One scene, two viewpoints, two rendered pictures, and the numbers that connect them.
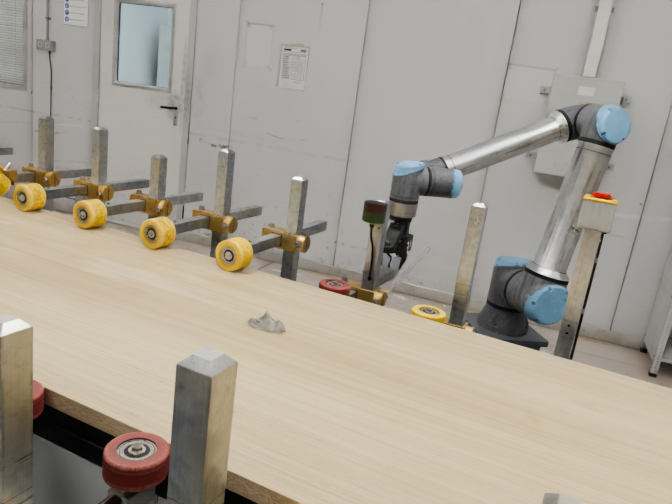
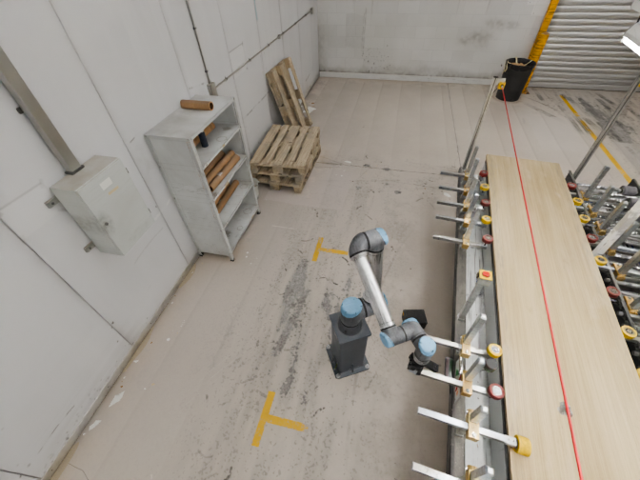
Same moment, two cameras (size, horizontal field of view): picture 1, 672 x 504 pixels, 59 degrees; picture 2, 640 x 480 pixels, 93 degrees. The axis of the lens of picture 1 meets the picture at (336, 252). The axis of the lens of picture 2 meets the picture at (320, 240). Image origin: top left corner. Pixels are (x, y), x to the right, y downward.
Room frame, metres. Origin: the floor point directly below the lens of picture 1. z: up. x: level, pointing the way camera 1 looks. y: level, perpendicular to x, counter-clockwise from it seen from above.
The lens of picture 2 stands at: (2.41, 0.49, 2.74)
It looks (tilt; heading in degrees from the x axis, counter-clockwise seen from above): 46 degrees down; 267
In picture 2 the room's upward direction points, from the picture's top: 2 degrees counter-clockwise
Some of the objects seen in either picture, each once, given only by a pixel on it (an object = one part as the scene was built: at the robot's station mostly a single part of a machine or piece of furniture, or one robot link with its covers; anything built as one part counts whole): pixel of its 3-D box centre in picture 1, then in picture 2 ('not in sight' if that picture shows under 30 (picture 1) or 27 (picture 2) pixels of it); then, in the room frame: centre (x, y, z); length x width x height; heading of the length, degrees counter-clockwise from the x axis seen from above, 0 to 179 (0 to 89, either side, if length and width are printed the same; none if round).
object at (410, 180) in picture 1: (407, 181); (425, 349); (1.82, -0.19, 1.14); 0.10 x 0.09 x 0.12; 105
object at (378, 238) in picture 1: (369, 287); (468, 377); (1.54, -0.10, 0.87); 0.04 x 0.04 x 0.48; 66
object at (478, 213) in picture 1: (462, 295); (470, 335); (1.44, -0.33, 0.92); 0.04 x 0.04 x 0.48; 66
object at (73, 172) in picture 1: (58, 174); not in sight; (2.14, 1.04, 0.95); 0.37 x 0.03 x 0.03; 156
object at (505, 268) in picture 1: (513, 280); (351, 310); (2.12, -0.67, 0.79); 0.17 x 0.15 x 0.18; 15
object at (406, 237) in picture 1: (398, 234); (417, 361); (1.83, -0.19, 0.97); 0.09 x 0.08 x 0.12; 156
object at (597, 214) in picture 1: (597, 214); (483, 278); (1.33, -0.57, 1.18); 0.07 x 0.07 x 0.08; 66
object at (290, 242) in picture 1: (285, 239); (472, 425); (1.65, 0.15, 0.95); 0.14 x 0.06 x 0.05; 66
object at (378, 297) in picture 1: (359, 294); (467, 383); (1.55, -0.08, 0.85); 0.14 x 0.06 x 0.05; 66
